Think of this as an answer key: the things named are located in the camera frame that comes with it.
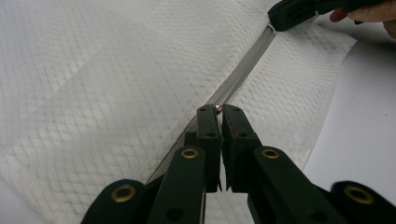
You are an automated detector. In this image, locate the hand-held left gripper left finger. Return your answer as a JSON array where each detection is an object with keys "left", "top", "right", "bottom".
[{"left": 148, "top": 104, "right": 224, "bottom": 224}]

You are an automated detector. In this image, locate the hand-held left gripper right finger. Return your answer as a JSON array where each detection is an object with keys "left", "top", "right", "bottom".
[{"left": 221, "top": 104, "right": 347, "bottom": 224}]

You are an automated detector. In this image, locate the white mesh laundry bag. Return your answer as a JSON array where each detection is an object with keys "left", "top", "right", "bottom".
[{"left": 0, "top": 0, "right": 358, "bottom": 224}]

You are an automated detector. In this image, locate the white table mat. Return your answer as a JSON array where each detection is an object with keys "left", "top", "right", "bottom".
[{"left": 0, "top": 13, "right": 396, "bottom": 224}]

